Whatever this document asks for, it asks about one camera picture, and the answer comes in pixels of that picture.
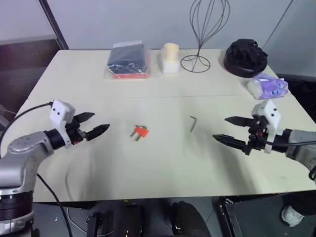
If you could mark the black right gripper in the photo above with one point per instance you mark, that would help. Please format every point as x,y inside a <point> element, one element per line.
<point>256,140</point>

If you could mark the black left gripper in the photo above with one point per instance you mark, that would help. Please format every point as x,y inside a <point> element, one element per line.
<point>75,134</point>

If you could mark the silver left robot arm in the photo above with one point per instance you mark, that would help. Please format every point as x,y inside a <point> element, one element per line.
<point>22,148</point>

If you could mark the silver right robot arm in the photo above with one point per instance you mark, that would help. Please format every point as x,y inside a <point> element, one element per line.
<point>300,143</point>

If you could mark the small metal hex key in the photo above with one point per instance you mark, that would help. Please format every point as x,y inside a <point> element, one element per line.
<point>192,123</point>

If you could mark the red hex key holder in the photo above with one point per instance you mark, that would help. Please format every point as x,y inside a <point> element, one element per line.
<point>142,131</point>

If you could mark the purple tissue pack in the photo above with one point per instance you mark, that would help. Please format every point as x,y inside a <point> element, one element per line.
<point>270,87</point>

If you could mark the clear bag with dark cloth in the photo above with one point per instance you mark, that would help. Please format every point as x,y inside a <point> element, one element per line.
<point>129,59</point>

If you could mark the black crumpled cap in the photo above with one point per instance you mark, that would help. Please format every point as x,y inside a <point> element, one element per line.
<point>247,53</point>

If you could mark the black box under table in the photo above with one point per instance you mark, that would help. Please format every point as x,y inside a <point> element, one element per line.
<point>254,217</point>

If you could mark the dark rounded shape under table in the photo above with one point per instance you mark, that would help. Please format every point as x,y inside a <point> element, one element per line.
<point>123,219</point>
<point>190,219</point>

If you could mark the cream cylinder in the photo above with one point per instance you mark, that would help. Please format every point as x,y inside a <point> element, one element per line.
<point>171,51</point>

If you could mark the dark slanted pole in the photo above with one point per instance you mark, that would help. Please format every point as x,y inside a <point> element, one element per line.
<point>55,24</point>

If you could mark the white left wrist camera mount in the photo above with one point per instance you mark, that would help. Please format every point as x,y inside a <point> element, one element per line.
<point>59,112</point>

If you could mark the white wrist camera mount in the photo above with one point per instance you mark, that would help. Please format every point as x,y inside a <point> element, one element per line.
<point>272,119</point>
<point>59,112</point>

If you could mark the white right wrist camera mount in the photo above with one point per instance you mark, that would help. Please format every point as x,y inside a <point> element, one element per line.
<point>272,119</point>

